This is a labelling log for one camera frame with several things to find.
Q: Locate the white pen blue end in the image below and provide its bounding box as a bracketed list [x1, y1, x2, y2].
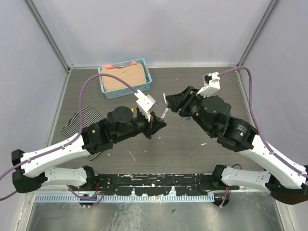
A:
[161, 108, 169, 120]

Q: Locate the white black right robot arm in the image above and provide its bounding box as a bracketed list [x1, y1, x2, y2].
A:
[166, 86, 308, 205]

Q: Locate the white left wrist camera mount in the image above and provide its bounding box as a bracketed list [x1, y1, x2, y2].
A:
[134, 90, 156, 121]

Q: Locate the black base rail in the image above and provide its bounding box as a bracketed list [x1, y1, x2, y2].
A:
[71, 174, 226, 196]

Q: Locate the slotted cable duct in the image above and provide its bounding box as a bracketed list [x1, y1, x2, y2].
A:
[34, 193, 215, 203]

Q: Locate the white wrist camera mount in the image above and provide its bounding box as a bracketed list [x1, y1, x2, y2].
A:
[134, 90, 156, 121]
[197, 72, 220, 98]

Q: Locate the black white striped cloth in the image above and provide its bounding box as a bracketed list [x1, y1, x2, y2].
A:
[60, 105, 105, 161]

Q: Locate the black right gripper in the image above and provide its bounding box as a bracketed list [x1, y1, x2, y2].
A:
[165, 84, 215, 135]

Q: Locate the peach folded cloth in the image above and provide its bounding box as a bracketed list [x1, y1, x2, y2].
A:
[99, 61, 147, 91]

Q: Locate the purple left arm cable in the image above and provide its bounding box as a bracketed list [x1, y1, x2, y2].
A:
[0, 74, 139, 207]

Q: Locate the blue plastic basket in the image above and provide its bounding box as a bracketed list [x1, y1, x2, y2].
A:
[98, 58, 152, 99]

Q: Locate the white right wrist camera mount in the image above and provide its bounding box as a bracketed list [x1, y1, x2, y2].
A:
[197, 72, 220, 98]

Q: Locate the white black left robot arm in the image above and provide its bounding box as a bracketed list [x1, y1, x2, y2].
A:
[12, 106, 166, 193]

